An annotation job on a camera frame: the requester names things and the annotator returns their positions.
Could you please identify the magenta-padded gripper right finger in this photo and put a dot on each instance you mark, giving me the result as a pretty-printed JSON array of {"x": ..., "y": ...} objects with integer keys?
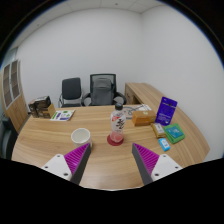
[{"x": 160, "y": 166}]

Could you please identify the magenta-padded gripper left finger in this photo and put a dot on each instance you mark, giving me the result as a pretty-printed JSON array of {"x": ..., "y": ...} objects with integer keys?
[{"x": 63, "y": 166}]

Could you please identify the clear drink bottle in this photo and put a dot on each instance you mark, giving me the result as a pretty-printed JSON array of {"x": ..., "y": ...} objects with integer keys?
[{"x": 117, "y": 125}]

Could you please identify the small blue box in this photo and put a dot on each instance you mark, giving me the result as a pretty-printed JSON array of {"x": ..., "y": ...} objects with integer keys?
[{"x": 164, "y": 144}]

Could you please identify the white speckled cup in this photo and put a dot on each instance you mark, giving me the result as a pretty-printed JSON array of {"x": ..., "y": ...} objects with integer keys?
[{"x": 81, "y": 137}]

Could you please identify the green folded cloth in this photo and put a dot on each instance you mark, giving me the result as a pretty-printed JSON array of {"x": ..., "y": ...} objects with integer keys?
[{"x": 174, "y": 133}]

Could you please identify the small tan box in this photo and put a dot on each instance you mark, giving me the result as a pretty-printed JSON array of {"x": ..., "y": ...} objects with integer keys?
[{"x": 158, "y": 130}]

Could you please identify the wooden tissue box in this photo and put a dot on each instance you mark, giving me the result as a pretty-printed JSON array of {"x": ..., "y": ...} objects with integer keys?
[{"x": 144, "y": 118}]

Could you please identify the white and green leaflet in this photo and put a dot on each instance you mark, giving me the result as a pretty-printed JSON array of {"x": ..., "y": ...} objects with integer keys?
[{"x": 62, "y": 115}]

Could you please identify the flat round red coaster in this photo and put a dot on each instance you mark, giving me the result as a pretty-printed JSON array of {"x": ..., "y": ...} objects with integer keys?
[{"x": 110, "y": 141}]

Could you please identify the purple standing card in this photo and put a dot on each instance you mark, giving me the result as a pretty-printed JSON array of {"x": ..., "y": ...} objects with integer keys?
[{"x": 166, "y": 111}]

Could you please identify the black armchair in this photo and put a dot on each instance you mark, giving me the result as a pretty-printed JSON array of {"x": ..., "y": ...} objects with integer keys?
[{"x": 7, "y": 138}]

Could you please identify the grey round disc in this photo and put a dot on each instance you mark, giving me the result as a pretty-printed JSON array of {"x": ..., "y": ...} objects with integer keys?
[{"x": 129, "y": 110}]

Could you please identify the stack of dark boxes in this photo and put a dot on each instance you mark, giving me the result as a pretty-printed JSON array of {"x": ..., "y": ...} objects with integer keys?
[{"x": 40, "y": 106}]

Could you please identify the wooden side desk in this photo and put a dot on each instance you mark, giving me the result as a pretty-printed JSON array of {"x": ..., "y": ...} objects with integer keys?
[{"x": 138, "y": 91}]

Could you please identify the black padded chair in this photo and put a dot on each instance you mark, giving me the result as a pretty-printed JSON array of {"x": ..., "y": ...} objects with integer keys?
[{"x": 71, "y": 88}]

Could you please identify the wooden cabinet with glass doors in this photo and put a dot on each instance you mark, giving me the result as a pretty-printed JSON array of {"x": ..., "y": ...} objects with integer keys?
[{"x": 15, "y": 100}]

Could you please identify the grey mesh office chair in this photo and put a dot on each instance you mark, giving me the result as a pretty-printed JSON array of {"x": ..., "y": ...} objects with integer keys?
[{"x": 102, "y": 90}]

